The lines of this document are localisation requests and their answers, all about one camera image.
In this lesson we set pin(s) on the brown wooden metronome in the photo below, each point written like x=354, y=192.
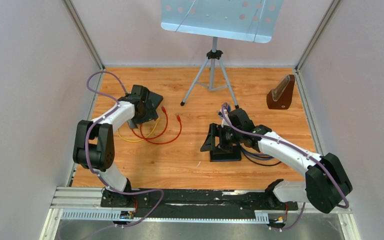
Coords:
x=280, y=97

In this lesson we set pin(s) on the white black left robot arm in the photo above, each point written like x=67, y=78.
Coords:
x=94, y=144

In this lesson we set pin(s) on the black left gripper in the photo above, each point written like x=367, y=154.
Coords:
x=132, y=124

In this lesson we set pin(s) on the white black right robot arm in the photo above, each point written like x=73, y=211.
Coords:
x=325, y=185

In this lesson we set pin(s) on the black spare switch box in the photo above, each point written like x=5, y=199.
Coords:
x=151, y=104

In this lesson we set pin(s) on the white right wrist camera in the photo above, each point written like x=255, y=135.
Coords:
x=221, y=114

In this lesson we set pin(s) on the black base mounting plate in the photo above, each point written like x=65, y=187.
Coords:
x=196, y=203

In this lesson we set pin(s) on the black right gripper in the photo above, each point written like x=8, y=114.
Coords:
x=215, y=130

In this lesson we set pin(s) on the black network switch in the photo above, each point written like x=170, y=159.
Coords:
x=224, y=158

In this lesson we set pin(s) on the light blue music stand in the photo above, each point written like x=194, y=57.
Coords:
x=243, y=20

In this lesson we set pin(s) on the aluminium frame rail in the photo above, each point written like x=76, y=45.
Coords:
x=89, y=213

